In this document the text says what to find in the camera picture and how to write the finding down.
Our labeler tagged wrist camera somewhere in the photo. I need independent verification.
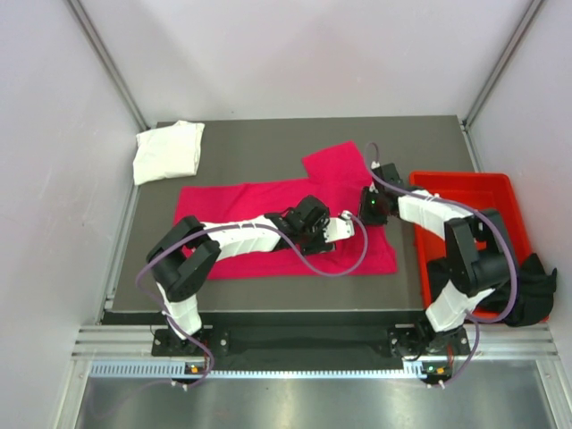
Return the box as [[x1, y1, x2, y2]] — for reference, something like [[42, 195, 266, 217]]
[[324, 210, 355, 243], [371, 162, 403, 192]]

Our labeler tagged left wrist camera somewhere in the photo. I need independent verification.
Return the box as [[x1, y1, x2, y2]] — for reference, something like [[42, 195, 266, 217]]
[[324, 210, 355, 243]]

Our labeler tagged folded white t-shirt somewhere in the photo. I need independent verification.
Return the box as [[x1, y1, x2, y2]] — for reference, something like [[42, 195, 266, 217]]
[[132, 121, 205, 186]]

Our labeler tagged black t-shirt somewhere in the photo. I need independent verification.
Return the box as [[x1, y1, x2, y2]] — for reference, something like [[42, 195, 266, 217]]
[[426, 253, 558, 327]]

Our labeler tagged slotted grey cable duct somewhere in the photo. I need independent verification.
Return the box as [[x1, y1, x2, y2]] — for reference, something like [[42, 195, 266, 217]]
[[89, 360, 446, 380]]

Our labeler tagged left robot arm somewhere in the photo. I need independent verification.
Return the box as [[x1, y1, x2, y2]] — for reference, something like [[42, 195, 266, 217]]
[[147, 196, 335, 355]]

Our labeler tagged right aluminium frame post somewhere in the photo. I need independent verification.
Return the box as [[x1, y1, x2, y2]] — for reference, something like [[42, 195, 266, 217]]
[[460, 0, 546, 133]]

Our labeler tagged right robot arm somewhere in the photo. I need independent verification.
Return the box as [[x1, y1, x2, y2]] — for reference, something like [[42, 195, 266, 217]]
[[358, 183, 518, 354]]

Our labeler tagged aluminium frame post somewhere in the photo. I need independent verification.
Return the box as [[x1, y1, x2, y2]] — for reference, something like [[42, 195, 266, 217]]
[[460, 0, 546, 133], [63, 0, 149, 131]]

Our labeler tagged red plastic bin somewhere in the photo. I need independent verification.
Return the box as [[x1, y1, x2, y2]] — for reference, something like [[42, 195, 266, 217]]
[[409, 171, 534, 307]]

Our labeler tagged left aluminium frame post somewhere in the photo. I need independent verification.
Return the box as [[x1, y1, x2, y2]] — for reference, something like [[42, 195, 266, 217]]
[[63, 0, 149, 131]]

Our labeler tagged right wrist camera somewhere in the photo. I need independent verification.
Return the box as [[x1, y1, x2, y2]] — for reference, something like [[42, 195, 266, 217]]
[[371, 162, 403, 192]]

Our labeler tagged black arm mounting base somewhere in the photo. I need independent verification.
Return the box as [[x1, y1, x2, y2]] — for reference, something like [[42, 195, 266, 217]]
[[151, 324, 469, 370]]

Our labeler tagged pink t-shirt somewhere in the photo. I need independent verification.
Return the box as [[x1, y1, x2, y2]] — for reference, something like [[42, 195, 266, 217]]
[[173, 141, 398, 280]]

